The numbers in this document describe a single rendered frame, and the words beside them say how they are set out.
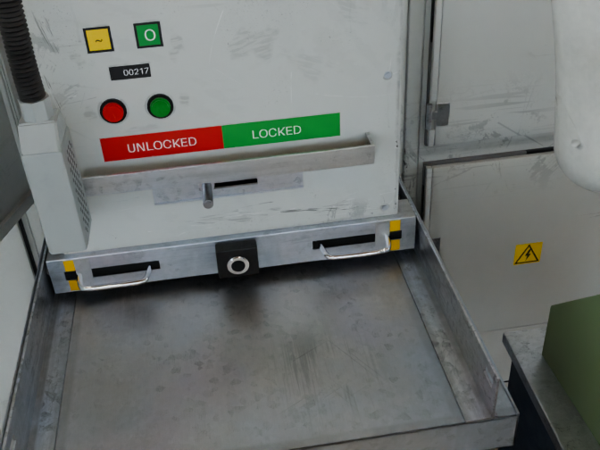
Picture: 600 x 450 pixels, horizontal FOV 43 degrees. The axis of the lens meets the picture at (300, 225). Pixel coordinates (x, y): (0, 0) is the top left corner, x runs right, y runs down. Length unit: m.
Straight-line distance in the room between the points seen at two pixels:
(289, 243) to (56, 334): 0.35
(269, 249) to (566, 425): 0.48
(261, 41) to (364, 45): 0.13
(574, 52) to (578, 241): 0.89
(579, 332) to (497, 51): 0.59
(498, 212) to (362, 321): 0.63
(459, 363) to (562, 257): 0.79
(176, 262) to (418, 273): 0.36
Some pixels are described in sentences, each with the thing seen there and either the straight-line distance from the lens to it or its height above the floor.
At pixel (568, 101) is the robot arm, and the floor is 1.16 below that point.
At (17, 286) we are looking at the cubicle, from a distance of 1.60.
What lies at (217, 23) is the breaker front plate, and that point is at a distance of 0.97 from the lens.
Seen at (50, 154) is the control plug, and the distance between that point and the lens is 0.93.
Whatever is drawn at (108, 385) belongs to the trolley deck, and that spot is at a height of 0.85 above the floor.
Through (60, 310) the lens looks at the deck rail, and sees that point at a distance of 1.16.
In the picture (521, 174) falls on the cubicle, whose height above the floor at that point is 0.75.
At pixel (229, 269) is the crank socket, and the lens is 1.10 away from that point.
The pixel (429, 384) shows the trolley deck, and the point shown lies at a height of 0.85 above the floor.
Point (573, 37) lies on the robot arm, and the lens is 0.91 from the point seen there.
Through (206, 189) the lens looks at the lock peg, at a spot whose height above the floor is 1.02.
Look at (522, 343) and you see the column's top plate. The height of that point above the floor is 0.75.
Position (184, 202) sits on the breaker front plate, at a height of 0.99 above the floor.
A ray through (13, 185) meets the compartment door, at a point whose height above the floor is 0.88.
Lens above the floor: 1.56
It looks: 35 degrees down
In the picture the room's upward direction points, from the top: 3 degrees counter-clockwise
